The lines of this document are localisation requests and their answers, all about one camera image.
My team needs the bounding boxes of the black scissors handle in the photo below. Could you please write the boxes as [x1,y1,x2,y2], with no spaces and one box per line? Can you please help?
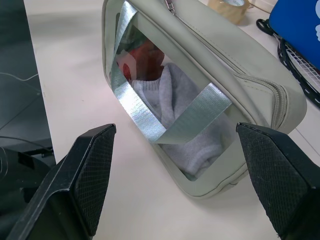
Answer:
[255,18,276,36]

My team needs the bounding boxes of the blue case white print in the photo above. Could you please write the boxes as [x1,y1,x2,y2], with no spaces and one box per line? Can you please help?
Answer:
[268,0,320,71]

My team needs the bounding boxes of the red and white packet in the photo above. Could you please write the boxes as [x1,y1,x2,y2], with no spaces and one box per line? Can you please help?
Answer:
[117,44,141,82]

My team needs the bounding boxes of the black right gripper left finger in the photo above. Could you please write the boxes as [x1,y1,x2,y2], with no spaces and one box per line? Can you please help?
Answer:
[6,123,117,240]

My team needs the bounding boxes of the black badminton racket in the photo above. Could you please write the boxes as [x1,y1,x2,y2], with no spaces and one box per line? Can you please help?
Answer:
[267,23,320,111]

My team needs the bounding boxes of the thin white cable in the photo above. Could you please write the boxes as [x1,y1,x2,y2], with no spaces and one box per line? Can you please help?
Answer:
[0,71,38,82]

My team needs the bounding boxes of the grey-green zip pouch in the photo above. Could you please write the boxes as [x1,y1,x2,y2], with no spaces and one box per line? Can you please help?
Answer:
[101,0,307,200]

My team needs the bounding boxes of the grey knitted cloth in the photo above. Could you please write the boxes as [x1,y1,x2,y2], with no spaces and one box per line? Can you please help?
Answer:
[131,62,237,180]

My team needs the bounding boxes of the metal zipper pull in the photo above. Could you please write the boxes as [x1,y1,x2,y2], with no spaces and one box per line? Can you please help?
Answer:
[163,0,179,16]

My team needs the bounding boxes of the roll of brown tape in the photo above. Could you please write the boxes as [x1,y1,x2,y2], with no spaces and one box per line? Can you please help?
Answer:
[207,0,251,25]

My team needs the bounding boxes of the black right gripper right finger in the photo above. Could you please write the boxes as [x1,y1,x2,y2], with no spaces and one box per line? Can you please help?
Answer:
[235,121,320,240]

